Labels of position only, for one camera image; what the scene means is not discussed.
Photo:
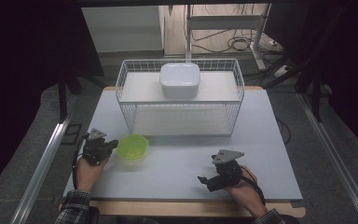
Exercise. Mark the green translucent plastic bowl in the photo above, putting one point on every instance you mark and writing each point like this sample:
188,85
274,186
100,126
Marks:
133,147

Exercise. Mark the white cabinet panel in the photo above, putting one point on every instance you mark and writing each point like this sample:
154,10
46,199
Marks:
121,29

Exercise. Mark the white square bowl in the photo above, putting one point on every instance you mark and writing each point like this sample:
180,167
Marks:
179,77

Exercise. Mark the black metal stand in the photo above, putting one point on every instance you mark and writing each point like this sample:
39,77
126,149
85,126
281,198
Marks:
315,99
62,99

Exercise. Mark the person's right hand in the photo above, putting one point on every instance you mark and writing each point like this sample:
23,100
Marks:
245,194

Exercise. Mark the white power strip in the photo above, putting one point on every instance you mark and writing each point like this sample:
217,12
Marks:
282,71

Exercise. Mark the person's left hand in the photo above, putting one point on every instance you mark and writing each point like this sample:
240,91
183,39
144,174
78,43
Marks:
88,175

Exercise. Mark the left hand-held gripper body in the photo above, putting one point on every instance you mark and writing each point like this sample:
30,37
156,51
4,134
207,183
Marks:
93,152

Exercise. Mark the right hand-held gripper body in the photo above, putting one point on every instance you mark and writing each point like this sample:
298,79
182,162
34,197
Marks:
227,175

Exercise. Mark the white metal desk frame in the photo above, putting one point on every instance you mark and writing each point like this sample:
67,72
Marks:
223,22

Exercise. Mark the aluminium floor rail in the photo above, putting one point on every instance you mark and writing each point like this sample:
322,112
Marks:
335,161
40,174

